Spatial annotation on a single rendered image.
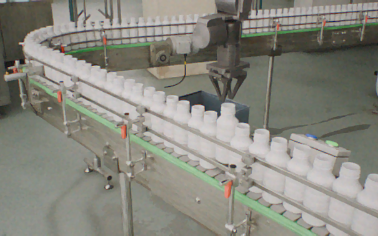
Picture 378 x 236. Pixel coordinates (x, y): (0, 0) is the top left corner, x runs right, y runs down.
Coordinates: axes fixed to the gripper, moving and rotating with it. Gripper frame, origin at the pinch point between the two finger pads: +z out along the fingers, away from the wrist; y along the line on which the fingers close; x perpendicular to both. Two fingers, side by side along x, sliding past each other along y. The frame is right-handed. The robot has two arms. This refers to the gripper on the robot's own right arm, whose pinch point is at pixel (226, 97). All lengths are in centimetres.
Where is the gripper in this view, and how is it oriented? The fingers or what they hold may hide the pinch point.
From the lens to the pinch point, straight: 106.4
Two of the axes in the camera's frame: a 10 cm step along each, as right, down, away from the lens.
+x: 6.7, 2.9, -6.8
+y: -7.4, 2.4, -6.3
